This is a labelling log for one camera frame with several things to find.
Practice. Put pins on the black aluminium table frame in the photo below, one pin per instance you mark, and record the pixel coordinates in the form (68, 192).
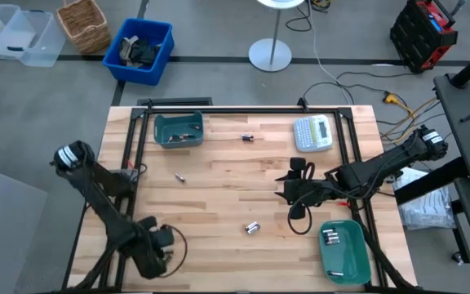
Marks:
(259, 110)

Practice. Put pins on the teal deep plastic bin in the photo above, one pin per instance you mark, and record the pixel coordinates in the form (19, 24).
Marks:
(186, 120)

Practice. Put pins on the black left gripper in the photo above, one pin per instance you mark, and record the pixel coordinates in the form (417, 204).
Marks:
(163, 239)

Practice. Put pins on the white label maker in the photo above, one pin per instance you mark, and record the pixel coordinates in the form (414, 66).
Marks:
(312, 132)

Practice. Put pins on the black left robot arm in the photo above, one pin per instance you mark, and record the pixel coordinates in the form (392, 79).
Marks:
(104, 204)

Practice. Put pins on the clear plastic bag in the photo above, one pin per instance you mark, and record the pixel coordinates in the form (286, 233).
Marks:
(426, 212)

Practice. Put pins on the dark clothes bundle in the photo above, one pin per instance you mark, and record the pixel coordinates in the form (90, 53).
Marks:
(141, 53)

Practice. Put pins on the small red clip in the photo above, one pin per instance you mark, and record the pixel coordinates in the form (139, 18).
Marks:
(130, 164)
(343, 203)

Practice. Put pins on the red black tool box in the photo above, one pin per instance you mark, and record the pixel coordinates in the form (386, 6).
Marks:
(418, 36)

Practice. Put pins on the small caster wheel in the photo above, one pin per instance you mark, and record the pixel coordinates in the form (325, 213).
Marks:
(457, 257)

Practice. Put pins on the wicker basket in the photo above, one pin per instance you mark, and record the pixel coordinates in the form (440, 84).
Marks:
(84, 28)

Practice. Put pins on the black floor grille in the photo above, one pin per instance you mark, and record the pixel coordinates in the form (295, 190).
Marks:
(174, 101)

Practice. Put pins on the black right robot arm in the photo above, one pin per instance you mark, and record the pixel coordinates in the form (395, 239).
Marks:
(382, 167)

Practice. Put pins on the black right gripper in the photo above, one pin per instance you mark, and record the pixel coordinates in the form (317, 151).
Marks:
(308, 191)

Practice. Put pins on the teal shallow plastic tray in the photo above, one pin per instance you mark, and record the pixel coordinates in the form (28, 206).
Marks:
(353, 257)

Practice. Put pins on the blue plastic crate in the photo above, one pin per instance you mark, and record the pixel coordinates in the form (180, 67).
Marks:
(137, 73)

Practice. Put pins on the black white column floor stand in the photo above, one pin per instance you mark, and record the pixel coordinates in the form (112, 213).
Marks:
(269, 55)

